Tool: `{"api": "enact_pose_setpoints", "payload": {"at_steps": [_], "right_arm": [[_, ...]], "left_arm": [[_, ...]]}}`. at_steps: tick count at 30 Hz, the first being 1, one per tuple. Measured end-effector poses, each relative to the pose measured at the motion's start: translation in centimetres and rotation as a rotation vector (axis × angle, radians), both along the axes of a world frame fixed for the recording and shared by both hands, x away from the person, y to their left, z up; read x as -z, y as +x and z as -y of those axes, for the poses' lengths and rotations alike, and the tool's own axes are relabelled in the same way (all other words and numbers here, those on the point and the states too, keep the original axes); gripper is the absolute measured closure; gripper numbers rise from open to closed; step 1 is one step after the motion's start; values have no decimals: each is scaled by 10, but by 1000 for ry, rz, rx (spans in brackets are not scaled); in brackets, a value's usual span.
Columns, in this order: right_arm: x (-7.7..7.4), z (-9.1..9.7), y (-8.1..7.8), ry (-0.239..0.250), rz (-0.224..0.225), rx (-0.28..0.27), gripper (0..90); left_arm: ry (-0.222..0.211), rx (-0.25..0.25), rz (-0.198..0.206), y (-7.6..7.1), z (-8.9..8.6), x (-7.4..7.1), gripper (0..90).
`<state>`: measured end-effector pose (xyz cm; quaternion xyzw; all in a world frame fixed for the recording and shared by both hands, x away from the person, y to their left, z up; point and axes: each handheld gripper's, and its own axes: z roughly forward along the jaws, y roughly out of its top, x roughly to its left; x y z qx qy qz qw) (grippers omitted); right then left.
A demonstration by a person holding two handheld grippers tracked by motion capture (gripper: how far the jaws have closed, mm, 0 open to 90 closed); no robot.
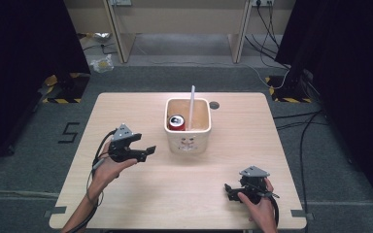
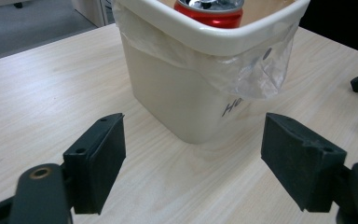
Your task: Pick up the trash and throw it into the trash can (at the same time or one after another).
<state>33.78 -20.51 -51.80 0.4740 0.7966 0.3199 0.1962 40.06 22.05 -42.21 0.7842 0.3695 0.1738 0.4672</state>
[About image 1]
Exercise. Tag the grey tape piece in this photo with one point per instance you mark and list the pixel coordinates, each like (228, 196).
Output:
(55, 211)
(301, 214)

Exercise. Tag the wooden desk frame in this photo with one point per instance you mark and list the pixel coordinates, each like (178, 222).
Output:
(181, 22)

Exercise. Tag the white plastic tube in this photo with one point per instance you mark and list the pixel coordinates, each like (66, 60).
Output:
(191, 106)

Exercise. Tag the crumpled clear plastic bag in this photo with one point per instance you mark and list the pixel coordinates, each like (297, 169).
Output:
(102, 63)

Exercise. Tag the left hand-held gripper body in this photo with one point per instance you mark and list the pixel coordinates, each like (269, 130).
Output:
(120, 146)

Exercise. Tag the dark round table grommet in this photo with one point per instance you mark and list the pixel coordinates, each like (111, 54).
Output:
(214, 105)

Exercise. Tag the person's left hand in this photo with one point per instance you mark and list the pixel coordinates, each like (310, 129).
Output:
(108, 171)

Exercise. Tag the black curtain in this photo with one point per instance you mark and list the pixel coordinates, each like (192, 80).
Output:
(22, 64)
(349, 81)

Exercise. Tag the black stand base striped tape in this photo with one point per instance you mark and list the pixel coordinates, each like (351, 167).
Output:
(288, 92)
(69, 90)

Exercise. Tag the white square bin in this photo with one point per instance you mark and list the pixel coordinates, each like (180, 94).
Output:
(187, 140)

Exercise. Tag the crumpled silver wrapper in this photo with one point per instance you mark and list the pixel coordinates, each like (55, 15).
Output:
(101, 36)

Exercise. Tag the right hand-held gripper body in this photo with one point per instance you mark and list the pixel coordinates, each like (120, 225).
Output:
(253, 182)

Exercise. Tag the wall power socket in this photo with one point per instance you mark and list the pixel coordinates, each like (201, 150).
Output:
(120, 2)
(262, 2)

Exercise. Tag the person's right hand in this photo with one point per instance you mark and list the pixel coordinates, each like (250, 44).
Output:
(261, 212)

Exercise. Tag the red drink can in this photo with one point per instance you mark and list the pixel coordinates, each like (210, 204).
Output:
(176, 123)

